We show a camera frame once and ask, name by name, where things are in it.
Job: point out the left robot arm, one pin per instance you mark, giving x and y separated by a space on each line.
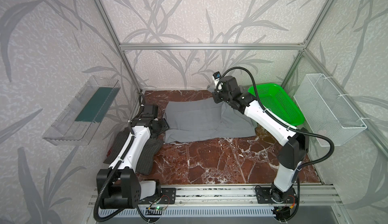
118 185

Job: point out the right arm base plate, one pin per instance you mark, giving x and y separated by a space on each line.
263 195

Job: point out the grey long sleeve shirt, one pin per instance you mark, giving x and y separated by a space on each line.
193 116

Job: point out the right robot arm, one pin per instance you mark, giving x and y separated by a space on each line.
294 144

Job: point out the clear plastic wall tray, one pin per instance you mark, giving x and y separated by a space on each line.
80 120

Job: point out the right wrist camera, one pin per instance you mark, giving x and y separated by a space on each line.
216 76

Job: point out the dark striped folded shirt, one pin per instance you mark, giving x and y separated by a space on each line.
145 163

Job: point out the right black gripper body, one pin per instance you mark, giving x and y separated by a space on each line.
217 96

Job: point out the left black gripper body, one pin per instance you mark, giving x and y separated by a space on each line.
163 125

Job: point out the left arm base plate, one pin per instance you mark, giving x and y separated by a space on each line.
164 196

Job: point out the white wire mesh basket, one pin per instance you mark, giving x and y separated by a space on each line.
326 110

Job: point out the green plastic basket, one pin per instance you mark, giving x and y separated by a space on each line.
279 103

